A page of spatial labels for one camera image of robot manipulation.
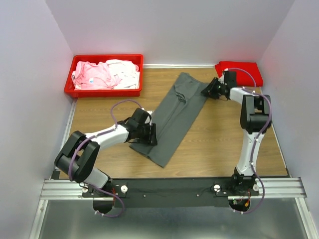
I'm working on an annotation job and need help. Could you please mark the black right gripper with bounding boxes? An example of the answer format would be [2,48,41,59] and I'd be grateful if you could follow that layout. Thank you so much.
[200,77,226,100]

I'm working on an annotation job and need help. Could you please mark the dark grey t shirt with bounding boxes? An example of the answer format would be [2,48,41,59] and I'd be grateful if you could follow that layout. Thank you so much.
[130,72,208,168]

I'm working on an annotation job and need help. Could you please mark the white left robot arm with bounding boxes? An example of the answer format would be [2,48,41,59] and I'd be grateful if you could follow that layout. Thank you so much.
[54,108,158,197]

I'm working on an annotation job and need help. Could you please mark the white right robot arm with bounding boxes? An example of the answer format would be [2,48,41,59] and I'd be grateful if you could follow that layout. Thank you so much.
[201,68,272,195]

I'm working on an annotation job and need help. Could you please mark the folded red t shirt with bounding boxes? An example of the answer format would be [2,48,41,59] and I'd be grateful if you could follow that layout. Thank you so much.
[215,61,264,87]

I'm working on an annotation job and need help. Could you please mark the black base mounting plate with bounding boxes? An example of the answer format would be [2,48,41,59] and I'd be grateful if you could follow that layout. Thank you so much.
[82,176,261,212]

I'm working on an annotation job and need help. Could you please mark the white t shirt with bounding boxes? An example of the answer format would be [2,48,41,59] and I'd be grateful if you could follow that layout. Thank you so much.
[106,59,140,90]

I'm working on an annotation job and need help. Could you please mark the red plastic bin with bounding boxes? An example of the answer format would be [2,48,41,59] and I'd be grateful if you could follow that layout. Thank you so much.
[64,54,144,98]

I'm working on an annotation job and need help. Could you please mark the pink t shirt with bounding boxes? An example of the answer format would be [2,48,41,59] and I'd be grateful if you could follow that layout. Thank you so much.
[71,61,120,90]

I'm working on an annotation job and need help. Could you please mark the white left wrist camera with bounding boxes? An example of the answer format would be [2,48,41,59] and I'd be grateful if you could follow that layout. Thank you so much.
[142,108,153,125]

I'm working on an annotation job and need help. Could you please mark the aluminium frame rail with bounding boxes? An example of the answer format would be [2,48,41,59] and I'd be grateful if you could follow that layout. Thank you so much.
[30,100,309,239]

